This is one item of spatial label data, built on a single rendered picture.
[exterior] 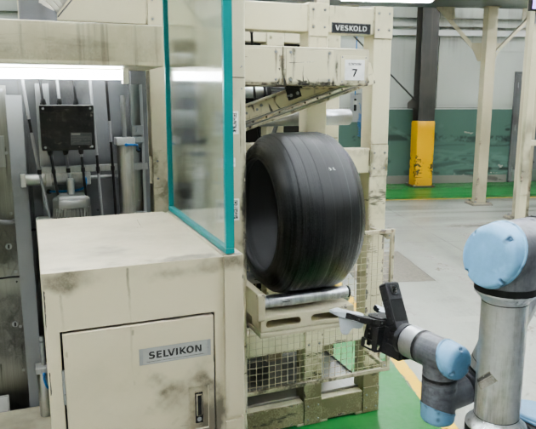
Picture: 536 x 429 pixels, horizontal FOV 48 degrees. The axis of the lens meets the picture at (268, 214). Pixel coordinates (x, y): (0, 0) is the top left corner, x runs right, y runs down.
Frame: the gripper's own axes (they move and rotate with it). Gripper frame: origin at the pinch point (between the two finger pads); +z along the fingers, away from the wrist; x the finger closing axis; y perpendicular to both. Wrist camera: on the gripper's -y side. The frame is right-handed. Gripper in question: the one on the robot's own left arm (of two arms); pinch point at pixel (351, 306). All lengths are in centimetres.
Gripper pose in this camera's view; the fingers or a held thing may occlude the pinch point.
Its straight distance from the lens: 157.5
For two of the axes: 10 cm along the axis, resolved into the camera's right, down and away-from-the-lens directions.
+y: -1.1, 9.9, 1.1
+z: -5.4, -1.6, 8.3
